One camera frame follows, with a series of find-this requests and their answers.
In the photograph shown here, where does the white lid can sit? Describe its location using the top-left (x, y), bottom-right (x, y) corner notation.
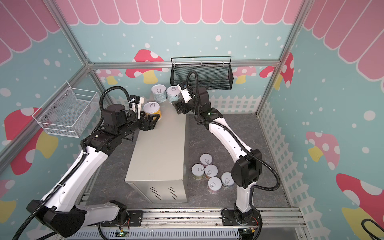
top-left (200, 153), bottom-right (213, 166)

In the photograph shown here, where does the teal brown label can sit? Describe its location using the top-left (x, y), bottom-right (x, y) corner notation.
top-left (167, 86), bottom-right (182, 103)

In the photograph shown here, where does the grey metal counter cabinet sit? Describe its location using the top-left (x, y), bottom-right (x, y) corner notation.
top-left (125, 101), bottom-right (189, 204)

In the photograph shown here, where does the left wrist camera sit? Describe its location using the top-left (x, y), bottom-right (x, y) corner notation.
top-left (129, 95), bottom-right (145, 119)

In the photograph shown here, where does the red label food can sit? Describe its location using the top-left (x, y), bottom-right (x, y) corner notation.
top-left (205, 164), bottom-right (218, 180)

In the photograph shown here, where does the pink label food can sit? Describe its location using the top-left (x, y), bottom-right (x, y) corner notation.
top-left (208, 177), bottom-right (222, 194)

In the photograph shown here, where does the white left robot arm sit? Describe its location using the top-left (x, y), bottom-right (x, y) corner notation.
top-left (13, 86), bottom-right (160, 240)

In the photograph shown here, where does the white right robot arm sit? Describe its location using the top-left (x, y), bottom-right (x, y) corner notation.
top-left (173, 70), bottom-right (281, 226)

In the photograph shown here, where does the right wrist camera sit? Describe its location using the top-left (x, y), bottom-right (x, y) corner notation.
top-left (177, 82), bottom-right (194, 104)

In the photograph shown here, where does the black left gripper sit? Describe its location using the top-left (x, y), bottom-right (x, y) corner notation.
top-left (117, 110), bottom-right (160, 139)

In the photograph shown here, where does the green label food can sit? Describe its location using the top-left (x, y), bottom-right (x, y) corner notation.
top-left (191, 164), bottom-right (205, 180)

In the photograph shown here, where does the black cable bottom right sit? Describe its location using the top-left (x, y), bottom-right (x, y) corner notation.
top-left (360, 218), bottom-right (384, 240)

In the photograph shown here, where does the black mesh wall basket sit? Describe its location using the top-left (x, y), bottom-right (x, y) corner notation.
top-left (170, 56), bottom-right (234, 91)

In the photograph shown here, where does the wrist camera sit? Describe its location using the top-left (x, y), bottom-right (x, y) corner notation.
top-left (129, 95), bottom-right (145, 119)
top-left (177, 82), bottom-right (194, 104)

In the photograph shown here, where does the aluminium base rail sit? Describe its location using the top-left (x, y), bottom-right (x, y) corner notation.
top-left (56, 206), bottom-right (307, 238)

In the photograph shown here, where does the yellow label food can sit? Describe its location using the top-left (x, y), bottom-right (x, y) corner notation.
top-left (143, 102), bottom-right (162, 119)

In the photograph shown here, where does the teal label food can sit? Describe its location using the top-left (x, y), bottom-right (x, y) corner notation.
top-left (151, 85), bottom-right (167, 103)

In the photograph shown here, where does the teal label floor can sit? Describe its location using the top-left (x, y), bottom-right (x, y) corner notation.
top-left (221, 172), bottom-right (235, 189)

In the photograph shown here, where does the white wire wall basket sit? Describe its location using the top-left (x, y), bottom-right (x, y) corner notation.
top-left (32, 82), bottom-right (100, 138)

